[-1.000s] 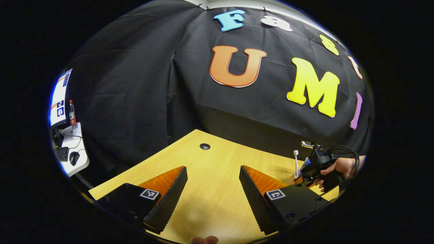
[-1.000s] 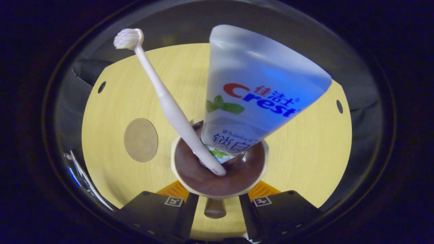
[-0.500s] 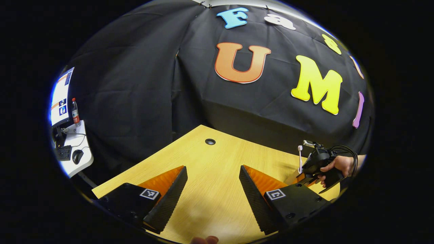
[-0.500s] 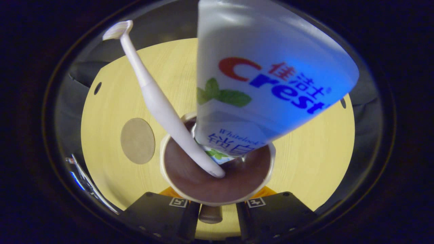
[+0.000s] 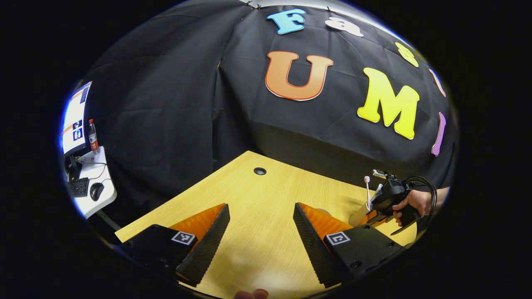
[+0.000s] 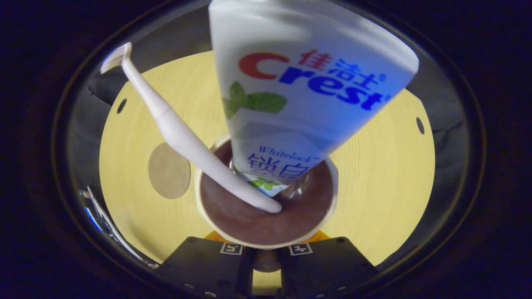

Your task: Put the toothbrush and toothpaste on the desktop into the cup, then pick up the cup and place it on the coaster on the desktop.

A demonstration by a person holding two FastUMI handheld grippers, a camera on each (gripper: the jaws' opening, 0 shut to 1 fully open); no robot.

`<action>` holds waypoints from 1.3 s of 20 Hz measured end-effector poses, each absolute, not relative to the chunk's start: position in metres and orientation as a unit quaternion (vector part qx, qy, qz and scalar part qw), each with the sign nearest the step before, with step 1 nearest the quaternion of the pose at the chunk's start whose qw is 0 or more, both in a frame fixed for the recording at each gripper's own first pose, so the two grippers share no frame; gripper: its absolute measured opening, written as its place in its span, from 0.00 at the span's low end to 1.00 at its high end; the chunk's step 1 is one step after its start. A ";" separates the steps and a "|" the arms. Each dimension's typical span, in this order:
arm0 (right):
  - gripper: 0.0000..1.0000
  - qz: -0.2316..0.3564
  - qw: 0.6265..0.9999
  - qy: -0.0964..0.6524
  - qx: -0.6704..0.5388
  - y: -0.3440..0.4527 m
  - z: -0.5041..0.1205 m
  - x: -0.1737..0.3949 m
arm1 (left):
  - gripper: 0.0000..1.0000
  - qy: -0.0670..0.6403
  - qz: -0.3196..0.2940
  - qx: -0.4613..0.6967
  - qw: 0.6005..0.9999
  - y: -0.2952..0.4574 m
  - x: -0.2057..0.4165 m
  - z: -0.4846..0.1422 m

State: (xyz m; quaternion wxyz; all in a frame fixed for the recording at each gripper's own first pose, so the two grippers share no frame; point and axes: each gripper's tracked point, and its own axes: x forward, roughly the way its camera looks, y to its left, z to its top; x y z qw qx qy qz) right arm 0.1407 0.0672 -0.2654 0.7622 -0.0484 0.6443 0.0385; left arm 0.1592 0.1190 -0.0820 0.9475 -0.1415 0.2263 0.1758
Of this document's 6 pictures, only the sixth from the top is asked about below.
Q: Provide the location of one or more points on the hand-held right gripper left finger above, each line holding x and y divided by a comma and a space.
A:
199, 265

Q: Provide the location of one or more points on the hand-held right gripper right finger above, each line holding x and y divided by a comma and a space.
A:
332, 265

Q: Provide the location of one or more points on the cream cup with brown inside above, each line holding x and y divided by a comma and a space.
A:
249, 226

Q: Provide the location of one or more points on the round beige coaster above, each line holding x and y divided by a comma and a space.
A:
168, 172

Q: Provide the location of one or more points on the white toothbrush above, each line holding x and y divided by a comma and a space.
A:
183, 139

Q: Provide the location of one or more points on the white toothpaste tube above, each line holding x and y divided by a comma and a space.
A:
299, 116

